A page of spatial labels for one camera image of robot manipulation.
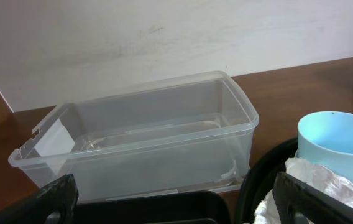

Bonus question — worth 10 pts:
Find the round black serving tray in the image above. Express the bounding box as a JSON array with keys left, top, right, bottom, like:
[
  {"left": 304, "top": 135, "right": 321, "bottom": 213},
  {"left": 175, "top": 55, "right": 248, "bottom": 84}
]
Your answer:
[{"left": 234, "top": 138, "right": 298, "bottom": 224}]

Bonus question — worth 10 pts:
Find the clear plastic waste bin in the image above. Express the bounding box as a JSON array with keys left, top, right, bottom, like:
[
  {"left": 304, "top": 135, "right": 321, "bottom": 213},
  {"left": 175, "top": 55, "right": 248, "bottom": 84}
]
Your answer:
[{"left": 8, "top": 72, "right": 259, "bottom": 203}]

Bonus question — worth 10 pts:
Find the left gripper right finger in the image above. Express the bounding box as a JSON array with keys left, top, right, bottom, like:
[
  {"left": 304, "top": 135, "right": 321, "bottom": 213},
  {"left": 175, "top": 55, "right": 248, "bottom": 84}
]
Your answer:
[{"left": 273, "top": 172, "right": 353, "bottom": 224}]

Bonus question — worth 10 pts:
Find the light blue plastic cup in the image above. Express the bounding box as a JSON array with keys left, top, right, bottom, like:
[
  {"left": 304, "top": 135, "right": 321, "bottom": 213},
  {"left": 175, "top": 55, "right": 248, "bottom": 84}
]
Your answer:
[{"left": 297, "top": 111, "right": 353, "bottom": 183}]

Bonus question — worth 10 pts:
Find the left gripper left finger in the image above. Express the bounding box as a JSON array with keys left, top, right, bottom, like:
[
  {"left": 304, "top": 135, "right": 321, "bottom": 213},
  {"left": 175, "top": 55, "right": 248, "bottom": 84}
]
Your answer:
[{"left": 0, "top": 174, "right": 78, "bottom": 223}]

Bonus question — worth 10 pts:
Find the white paper napkin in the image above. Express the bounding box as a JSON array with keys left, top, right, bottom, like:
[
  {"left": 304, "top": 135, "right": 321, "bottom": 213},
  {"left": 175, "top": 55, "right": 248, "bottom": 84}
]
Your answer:
[{"left": 254, "top": 158, "right": 353, "bottom": 224}]

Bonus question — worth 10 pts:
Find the white label on bin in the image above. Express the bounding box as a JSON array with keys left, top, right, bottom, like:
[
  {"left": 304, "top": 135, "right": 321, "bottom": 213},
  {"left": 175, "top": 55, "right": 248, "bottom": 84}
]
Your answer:
[{"left": 34, "top": 119, "right": 75, "bottom": 157}]

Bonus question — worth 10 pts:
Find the black rectangular tray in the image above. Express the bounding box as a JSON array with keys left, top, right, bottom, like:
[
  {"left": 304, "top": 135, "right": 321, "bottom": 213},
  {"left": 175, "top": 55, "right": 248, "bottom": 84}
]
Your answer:
[{"left": 73, "top": 191, "right": 231, "bottom": 223}]

